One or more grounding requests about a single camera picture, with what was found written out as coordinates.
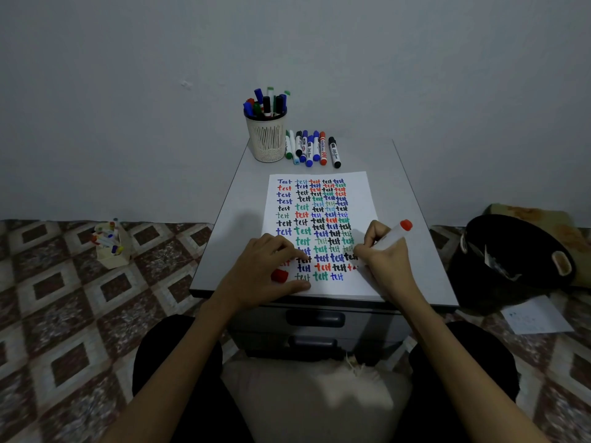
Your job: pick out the white sheet with faint marks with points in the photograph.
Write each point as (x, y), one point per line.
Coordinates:
(538, 316)

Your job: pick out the beige fuzzy cloth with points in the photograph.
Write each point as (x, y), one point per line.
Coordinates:
(295, 401)

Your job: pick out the white marker with red ends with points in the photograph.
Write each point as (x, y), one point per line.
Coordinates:
(392, 235)

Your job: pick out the person's left forearm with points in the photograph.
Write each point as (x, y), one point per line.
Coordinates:
(175, 382)

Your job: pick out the person's leg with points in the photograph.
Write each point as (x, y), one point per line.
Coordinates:
(157, 364)
(498, 364)

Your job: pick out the green capped white marker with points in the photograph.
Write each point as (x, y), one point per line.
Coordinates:
(256, 108)

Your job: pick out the person's left leg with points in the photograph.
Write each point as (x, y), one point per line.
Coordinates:
(157, 364)

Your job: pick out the grey drawer cabinet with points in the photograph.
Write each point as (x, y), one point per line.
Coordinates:
(383, 327)

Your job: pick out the blue capped white marker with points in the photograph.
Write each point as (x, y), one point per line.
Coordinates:
(248, 109)

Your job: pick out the person's right leg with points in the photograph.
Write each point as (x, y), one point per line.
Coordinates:
(498, 364)

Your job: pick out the person's right hand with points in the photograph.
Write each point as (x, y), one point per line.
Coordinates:
(392, 267)

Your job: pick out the row of colored markers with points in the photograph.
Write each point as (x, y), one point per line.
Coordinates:
(309, 147)

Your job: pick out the white paper with colored writing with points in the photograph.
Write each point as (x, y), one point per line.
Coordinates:
(365, 198)

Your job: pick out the small cream box of pens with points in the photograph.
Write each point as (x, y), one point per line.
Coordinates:
(113, 258)

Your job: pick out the black capped slim white marker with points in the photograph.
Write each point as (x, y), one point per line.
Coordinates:
(278, 103)

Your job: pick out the black capped blue label marker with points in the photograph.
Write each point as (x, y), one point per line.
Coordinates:
(267, 105)

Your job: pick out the yellow floral cushion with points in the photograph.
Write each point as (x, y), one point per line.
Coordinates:
(531, 214)

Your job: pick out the person's right forearm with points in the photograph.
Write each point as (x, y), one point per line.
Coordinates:
(461, 373)

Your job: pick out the blue marker with red band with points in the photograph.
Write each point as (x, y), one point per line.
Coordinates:
(258, 95)

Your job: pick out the person's left hand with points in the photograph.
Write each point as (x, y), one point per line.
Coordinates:
(254, 281)

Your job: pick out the black plastic bucket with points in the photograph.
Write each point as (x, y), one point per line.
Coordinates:
(471, 290)

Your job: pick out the beige mesh cup black rim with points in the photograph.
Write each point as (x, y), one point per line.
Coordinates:
(267, 140)

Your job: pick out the red marker cap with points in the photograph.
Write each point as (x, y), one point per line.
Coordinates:
(279, 275)

